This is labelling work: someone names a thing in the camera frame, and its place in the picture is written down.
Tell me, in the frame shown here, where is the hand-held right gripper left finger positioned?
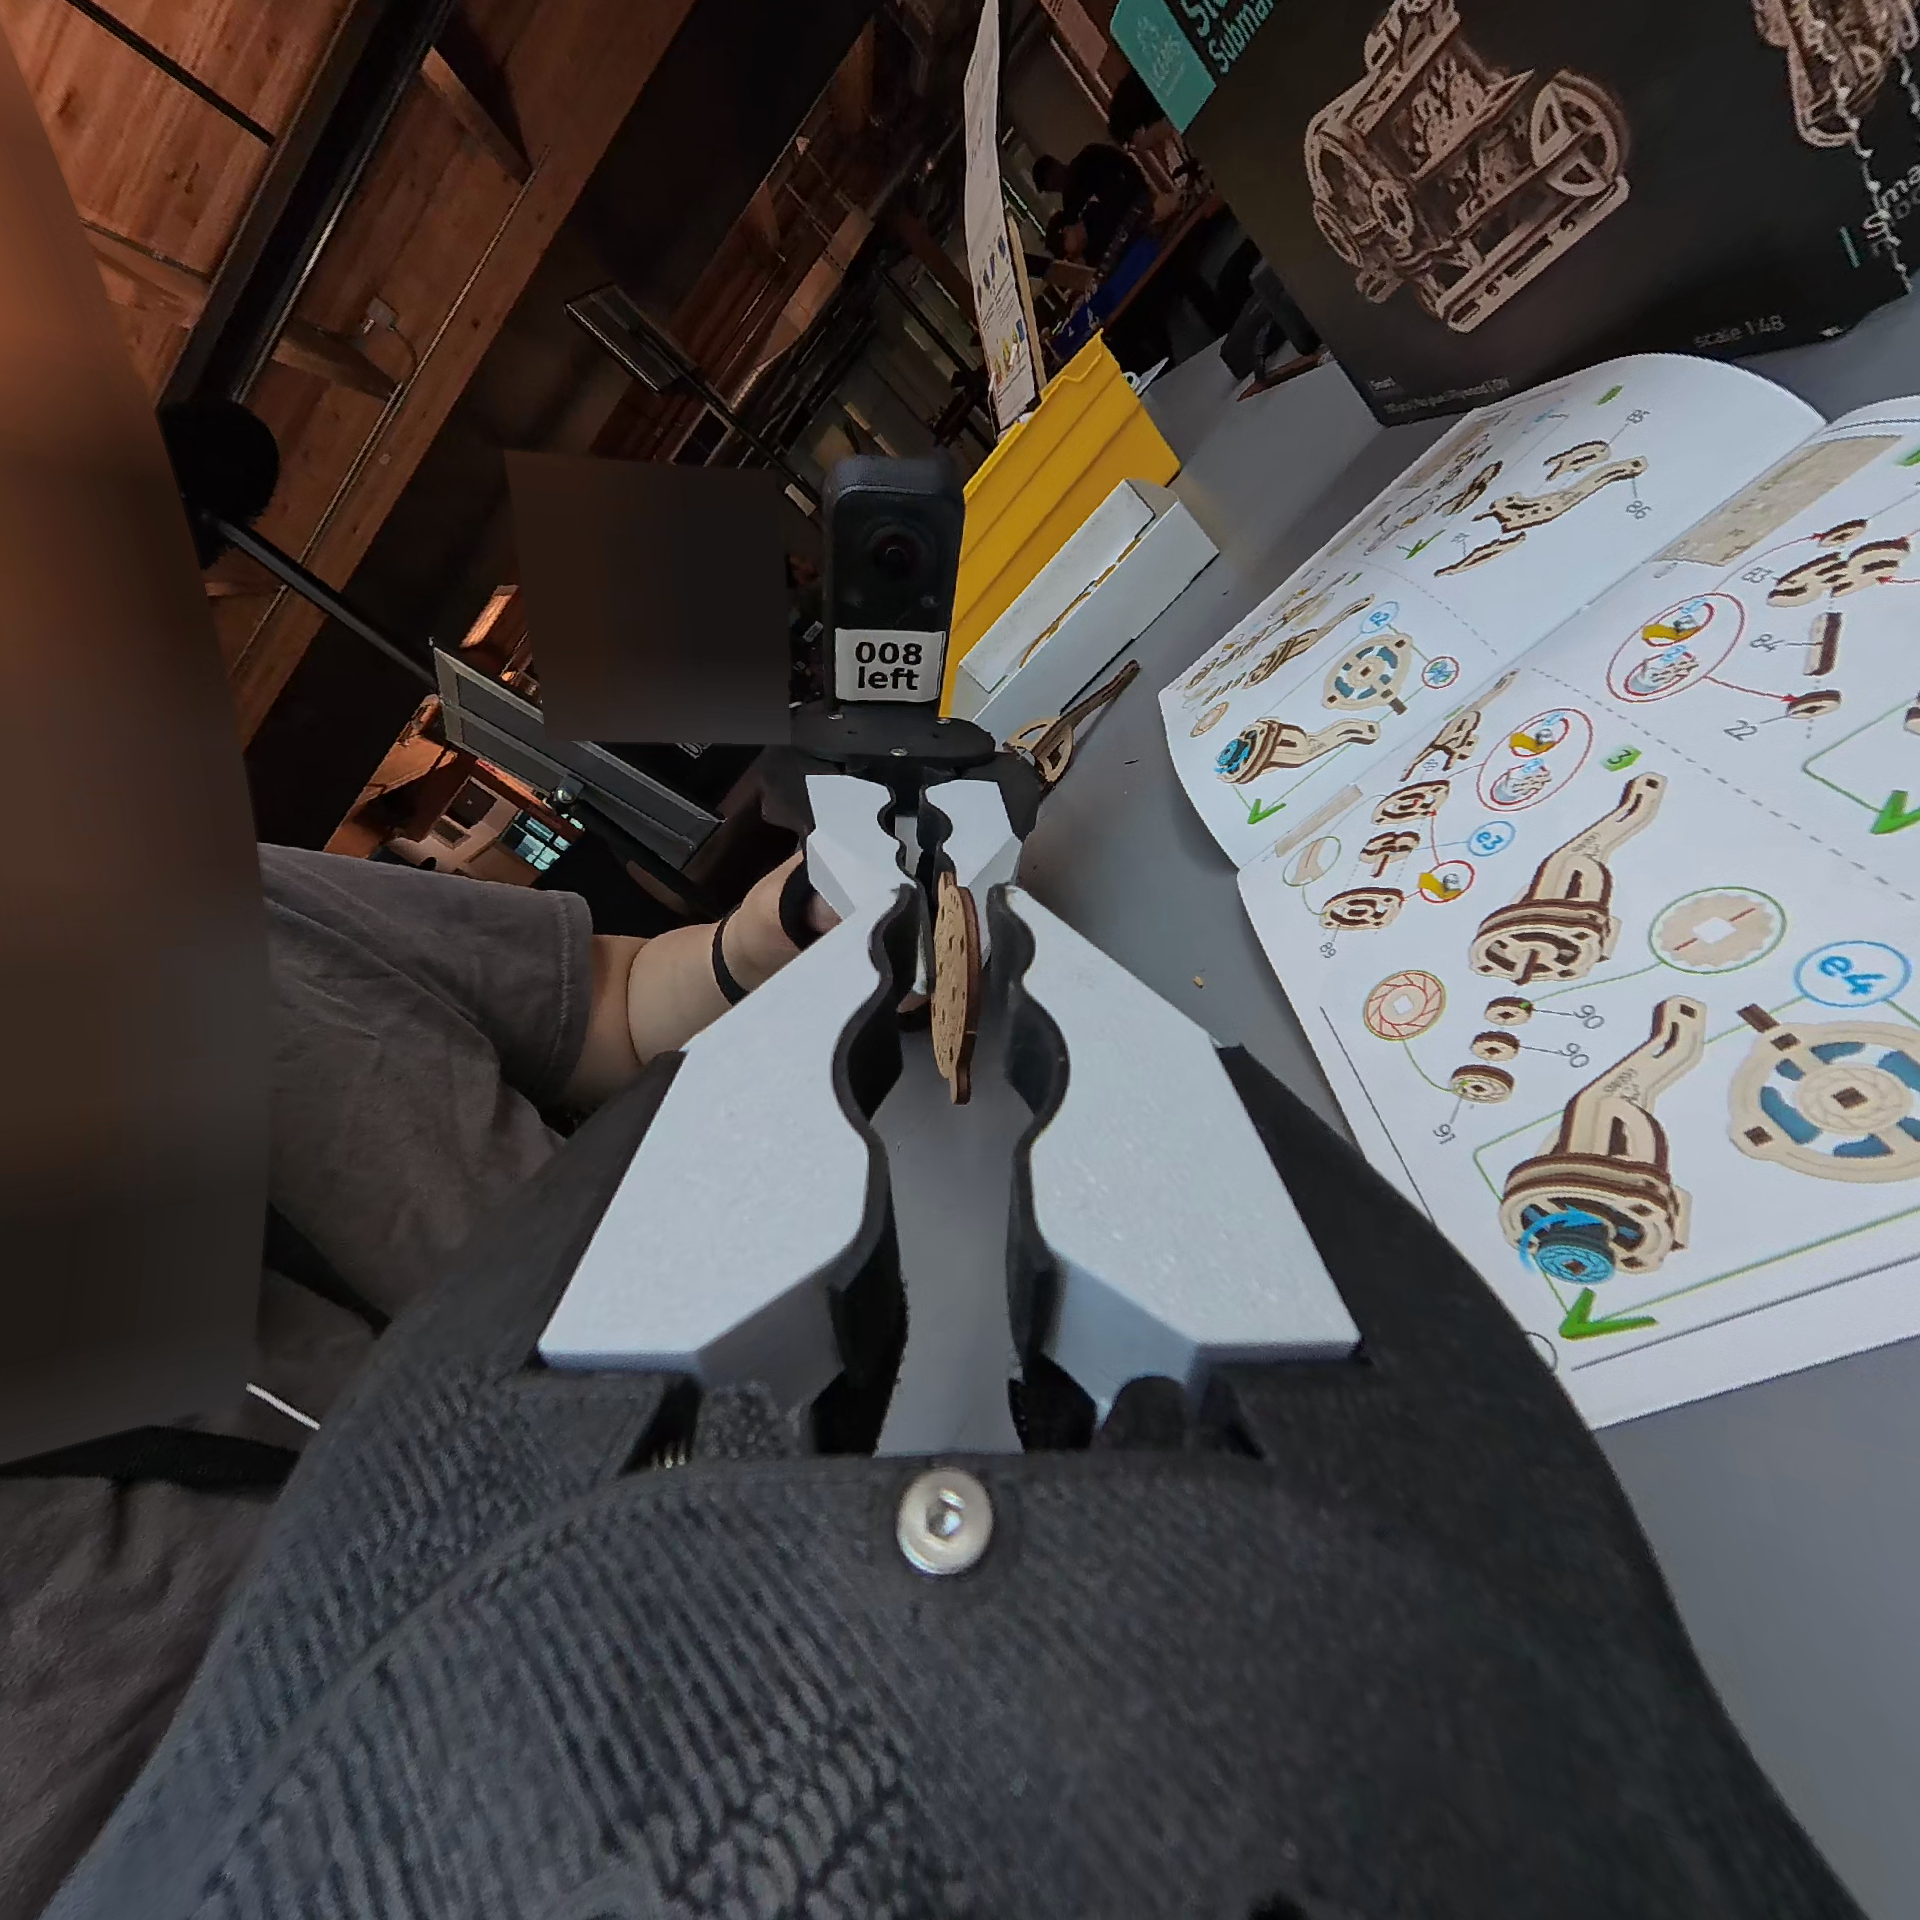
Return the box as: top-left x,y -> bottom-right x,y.
537,881 -> 923,1453

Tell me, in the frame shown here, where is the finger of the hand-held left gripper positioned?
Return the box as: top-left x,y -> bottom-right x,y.
803,770 -> 919,919
933,770 -> 1031,890

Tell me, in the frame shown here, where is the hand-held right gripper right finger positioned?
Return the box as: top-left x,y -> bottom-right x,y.
991,881 -> 1367,1448

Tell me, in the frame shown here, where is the round perforated wooden disc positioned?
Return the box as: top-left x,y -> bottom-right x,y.
926,876 -> 982,1106

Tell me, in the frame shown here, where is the person's left forearm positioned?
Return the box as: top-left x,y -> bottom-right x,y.
591,915 -> 738,1113

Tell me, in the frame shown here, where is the wooden spindle model assembly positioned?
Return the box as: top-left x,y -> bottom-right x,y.
1001,659 -> 1147,791

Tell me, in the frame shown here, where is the dark teal model kit box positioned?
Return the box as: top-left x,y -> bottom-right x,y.
1110,0 -> 1920,428

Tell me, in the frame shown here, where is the person's left hand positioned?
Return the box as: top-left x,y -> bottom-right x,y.
745,867 -> 826,979

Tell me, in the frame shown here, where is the yellow plastic bin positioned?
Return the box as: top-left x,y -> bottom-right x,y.
940,330 -> 1186,709

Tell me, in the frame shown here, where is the white cardboard tray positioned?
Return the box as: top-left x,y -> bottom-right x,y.
952,476 -> 1220,721

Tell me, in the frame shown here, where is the small poster on wooden stand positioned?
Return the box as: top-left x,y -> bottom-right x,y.
960,0 -> 1048,428

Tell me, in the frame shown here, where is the white instruction booklet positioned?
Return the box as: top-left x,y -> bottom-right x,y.
1158,352 -> 1920,1429

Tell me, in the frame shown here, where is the black round ceiling fan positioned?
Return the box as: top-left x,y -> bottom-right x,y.
158,403 -> 287,525

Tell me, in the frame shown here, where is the grey metal frame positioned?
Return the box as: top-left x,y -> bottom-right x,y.
430,644 -> 722,872

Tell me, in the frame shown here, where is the black strap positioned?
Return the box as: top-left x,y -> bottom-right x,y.
0,1422 -> 310,1488

